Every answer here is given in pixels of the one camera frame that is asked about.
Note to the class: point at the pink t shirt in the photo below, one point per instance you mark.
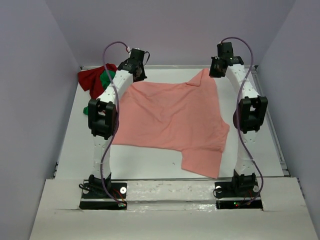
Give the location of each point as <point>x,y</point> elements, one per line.
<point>183,117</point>

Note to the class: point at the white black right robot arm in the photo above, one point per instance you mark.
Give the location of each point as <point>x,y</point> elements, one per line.
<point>248,118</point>

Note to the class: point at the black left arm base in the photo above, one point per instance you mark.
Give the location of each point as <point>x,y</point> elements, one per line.
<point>97,199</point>

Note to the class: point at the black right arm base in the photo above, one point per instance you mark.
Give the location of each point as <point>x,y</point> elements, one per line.
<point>228,199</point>

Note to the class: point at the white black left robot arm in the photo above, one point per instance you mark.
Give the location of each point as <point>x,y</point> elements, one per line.
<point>103,116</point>

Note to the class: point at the green t shirt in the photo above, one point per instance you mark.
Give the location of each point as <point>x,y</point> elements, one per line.
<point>96,83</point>

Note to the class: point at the dark red t shirt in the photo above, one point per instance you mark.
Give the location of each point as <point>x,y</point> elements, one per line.
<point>82,74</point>

